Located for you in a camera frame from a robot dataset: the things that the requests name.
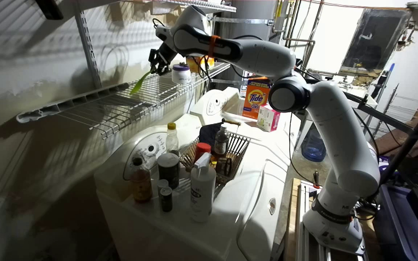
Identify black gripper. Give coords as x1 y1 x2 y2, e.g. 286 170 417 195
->
147 41 178 77

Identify green knife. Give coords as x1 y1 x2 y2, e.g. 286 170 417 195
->
130 70 154 98

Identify metal shelf upright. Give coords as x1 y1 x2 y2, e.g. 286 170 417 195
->
74 12 104 92

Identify white upper shelf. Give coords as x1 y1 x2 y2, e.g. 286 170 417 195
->
150 0 238 15

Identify white jar purple lid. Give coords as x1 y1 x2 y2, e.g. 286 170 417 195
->
172 61 194 86

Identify clear bottle yellow cap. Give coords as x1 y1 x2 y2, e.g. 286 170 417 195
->
164 121 182 157

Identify white dryer machine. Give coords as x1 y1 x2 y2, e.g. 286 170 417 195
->
189 86 302 162

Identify dark blue cloth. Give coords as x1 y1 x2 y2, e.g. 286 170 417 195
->
198 121 227 150

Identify red lid jar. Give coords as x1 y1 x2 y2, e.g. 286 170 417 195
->
194 141 214 164

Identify orange Tide detergent box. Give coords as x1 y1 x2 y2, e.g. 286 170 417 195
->
241 77 273 121

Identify blue white round canister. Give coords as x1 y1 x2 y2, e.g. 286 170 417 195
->
156 151 182 191

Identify grey water heater tank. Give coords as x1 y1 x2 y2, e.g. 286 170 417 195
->
228 0 281 41

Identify wicker basket tray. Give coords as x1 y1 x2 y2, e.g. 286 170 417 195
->
178 130 253 198

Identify small jar silver lid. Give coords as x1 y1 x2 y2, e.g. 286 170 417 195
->
156 177 172 192

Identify pink white small box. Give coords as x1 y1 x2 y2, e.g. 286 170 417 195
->
257 105 283 134

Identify white spray bottle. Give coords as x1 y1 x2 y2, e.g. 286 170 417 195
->
189 151 220 225

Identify small dark spice jar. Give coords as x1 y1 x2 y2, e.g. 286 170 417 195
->
159 186 175 214

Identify white washing machine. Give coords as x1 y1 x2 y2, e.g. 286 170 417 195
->
95 121 291 261

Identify blue water jug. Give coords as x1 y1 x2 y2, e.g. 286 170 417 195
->
299 122 330 164

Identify wooden platform board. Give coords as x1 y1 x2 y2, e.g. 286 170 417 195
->
283 177 317 261

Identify black flat panel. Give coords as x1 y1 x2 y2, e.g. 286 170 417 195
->
343 8 411 73

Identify black slanted pole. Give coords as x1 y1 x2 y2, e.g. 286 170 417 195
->
385 89 418 179

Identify dark blue storage bin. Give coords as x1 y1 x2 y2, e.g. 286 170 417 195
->
373 186 418 261

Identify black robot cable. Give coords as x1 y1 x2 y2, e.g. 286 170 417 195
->
150 18 170 35

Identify white wire shelf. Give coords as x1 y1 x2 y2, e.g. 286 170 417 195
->
15 63 233 138

